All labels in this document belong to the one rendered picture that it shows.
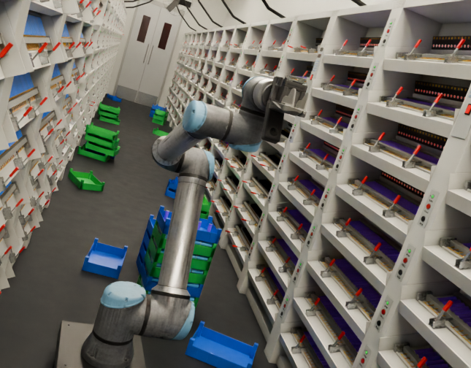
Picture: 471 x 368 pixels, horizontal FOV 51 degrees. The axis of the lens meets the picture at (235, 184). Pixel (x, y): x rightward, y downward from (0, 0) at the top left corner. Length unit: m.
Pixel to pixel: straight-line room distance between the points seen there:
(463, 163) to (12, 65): 1.28
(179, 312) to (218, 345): 0.68
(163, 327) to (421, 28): 1.60
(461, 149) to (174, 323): 1.13
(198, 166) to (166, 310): 0.56
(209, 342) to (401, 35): 1.65
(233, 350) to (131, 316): 0.81
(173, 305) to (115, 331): 0.22
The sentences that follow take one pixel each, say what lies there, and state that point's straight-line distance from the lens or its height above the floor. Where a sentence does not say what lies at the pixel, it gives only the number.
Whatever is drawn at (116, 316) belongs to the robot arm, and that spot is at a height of 0.33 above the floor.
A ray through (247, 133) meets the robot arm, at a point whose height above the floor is 1.10.
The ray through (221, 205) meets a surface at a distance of 4.18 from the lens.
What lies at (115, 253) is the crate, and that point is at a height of 0.02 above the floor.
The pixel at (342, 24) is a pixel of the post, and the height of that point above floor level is 1.69.
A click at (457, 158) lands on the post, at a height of 1.22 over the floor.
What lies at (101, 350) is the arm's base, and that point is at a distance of 1.90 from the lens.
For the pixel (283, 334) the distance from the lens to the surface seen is 2.46.
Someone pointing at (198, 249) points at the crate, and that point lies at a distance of 2.57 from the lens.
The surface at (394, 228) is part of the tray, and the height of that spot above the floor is 0.92.
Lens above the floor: 1.25
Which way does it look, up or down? 12 degrees down
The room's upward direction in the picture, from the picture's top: 18 degrees clockwise
